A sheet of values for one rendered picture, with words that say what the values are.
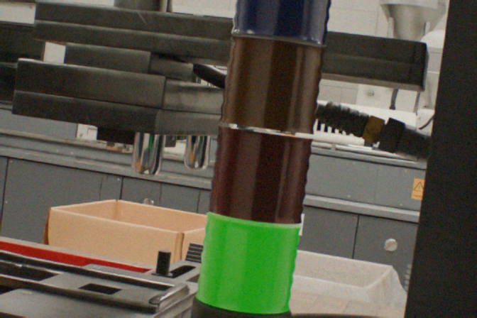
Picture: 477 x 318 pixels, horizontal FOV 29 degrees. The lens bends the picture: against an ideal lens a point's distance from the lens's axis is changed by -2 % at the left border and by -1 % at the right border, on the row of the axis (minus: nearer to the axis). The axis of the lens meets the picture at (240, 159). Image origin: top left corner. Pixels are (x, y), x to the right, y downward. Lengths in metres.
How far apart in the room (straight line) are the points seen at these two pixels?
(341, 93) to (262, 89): 6.74
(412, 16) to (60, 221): 3.22
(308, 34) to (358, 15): 6.77
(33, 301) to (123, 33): 0.18
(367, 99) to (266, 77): 5.36
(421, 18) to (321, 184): 1.27
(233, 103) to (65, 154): 5.32
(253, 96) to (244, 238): 0.05
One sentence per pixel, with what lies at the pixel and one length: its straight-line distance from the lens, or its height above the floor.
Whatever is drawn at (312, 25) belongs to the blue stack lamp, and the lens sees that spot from 0.35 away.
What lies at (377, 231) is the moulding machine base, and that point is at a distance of 5.11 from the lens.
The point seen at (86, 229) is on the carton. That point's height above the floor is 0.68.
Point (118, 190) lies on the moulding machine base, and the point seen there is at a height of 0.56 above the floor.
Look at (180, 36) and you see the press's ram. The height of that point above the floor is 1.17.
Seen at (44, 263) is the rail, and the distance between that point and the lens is 0.73.
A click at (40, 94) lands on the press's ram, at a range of 0.59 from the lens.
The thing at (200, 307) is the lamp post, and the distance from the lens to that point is 0.36.
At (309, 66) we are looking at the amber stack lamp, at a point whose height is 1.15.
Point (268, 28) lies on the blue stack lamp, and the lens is 0.35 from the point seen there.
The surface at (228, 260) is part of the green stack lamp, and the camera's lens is 0.35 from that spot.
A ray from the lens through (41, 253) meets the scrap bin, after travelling 0.96.
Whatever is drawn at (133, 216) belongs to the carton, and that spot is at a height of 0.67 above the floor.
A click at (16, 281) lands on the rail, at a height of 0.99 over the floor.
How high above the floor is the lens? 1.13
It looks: 3 degrees down
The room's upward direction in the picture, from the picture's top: 8 degrees clockwise
